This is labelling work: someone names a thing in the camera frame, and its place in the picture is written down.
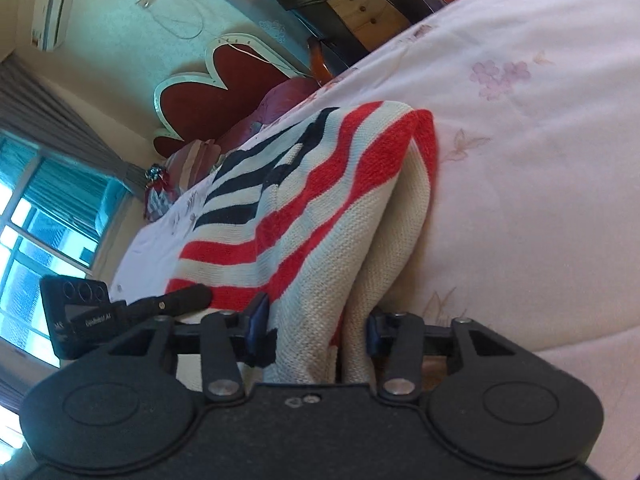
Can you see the maroon cushion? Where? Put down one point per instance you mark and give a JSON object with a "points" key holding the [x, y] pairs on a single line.
{"points": [[280, 100]]}

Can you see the pink striped pillow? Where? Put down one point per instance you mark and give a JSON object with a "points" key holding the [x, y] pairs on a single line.
{"points": [[197, 162]]}

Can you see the striped knit sweater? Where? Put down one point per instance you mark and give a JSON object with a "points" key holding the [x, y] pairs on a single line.
{"points": [[310, 220]]}

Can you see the white air conditioner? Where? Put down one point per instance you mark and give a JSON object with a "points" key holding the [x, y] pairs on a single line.
{"points": [[55, 5]]}

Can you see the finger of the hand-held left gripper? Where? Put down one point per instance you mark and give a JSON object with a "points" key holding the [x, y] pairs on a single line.
{"points": [[175, 301]]}

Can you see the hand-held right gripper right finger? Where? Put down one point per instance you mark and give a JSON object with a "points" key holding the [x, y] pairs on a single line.
{"points": [[373, 335]]}

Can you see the bed with pink bedspread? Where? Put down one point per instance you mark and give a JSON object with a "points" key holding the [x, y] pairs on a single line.
{"points": [[525, 160]]}

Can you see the wooden nightstand with black top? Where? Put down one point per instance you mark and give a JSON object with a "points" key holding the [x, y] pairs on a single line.
{"points": [[350, 0]]}

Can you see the glass window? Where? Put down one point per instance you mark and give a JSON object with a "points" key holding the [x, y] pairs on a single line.
{"points": [[40, 250]]}

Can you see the red heart-shaped headboard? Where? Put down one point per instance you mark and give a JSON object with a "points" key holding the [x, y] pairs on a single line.
{"points": [[220, 95]]}

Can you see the grey curtain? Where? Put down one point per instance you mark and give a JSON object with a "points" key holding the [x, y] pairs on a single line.
{"points": [[60, 120]]}

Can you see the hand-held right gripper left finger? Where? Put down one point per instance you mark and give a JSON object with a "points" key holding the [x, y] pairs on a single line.
{"points": [[257, 322]]}

